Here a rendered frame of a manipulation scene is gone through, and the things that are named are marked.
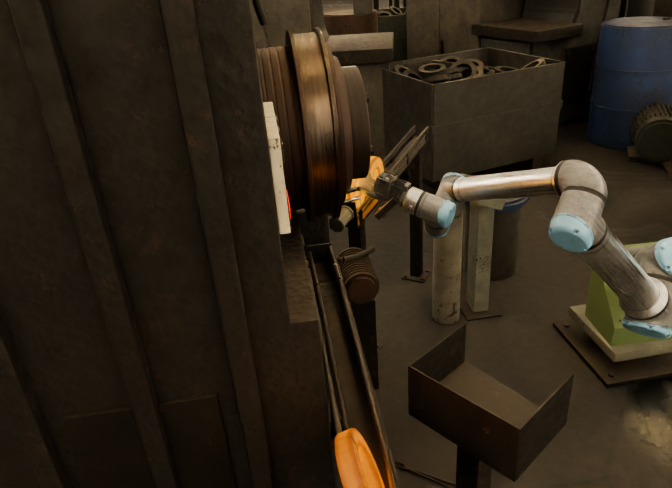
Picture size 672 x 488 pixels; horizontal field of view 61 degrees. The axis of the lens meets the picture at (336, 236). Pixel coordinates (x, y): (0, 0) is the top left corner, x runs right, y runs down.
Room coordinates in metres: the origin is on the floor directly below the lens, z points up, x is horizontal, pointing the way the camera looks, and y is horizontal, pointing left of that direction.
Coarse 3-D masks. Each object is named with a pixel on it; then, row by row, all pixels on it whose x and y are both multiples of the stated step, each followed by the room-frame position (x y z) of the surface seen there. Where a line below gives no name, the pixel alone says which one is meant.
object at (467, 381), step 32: (448, 352) 1.03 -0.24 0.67; (416, 384) 0.93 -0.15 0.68; (448, 384) 1.00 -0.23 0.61; (480, 384) 1.00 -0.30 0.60; (416, 416) 0.93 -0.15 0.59; (448, 416) 0.86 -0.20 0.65; (480, 416) 0.81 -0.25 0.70; (512, 416) 0.90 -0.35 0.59; (544, 416) 0.81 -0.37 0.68; (480, 448) 0.81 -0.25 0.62; (512, 448) 0.76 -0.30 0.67; (480, 480) 0.90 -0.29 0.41; (512, 480) 0.75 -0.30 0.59
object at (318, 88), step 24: (312, 48) 1.31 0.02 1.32; (312, 72) 1.25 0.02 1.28; (312, 96) 1.21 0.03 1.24; (312, 120) 1.19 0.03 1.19; (336, 120) 1.19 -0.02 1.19; (312, 144) 1.18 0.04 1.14; (336, 144) 1.18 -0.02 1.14; (312, 168) 1.18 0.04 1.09; (336, 168) 1.19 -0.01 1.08; (336, 192) 1.21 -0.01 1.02; (336, 216) 1.26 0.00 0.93
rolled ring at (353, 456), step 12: (348, 432) 0.72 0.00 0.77; (336, 444) 0.70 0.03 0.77; (348, 444) 0.69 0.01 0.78; (360, 444) 0.73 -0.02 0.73; (336, 456) 0.67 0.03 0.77; (348, 456) 0.67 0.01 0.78; (360, 456) 0.74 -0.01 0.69; (372, 456) 0.76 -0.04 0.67; (348, 468) 0.65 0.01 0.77; (360, 468) 0.65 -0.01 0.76; (372, 468) 0.74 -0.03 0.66; (348, 480) 0.63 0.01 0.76; (360, 480) 0.63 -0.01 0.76; (372, 480) 0.72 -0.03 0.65
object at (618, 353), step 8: (584, 304) 1.95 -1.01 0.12; (576, 312) 1.90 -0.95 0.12; (584, 312) 1.90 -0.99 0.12; (576, 320) 1.89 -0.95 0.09; (584, 320) 1.84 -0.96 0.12; (584, 328) 1.83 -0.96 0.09; (592, 328) 1.79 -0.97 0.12; (592, 336) 1.77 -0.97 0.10; (600, 336) 1.74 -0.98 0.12; (600, 344) 1.72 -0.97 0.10; (608, 344) 1.69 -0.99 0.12; (632, 344) 1.68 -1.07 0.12; (640, 344) 1.67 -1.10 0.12; (648, 344) 1.67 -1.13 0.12; (656, 344) 1.67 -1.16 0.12; (664, 344) 1.66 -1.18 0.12; (608, 352) 1.67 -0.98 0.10; (616, 352) 1.64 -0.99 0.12; (624, 352) 1.64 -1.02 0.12; (632, 352) 1.64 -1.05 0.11; (640, 352) 1.64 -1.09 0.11; (648, 352) 1.65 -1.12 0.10; (656, 352) 1.65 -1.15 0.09; (664, 352) 1.66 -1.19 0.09; (616, 360) 1.63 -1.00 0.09
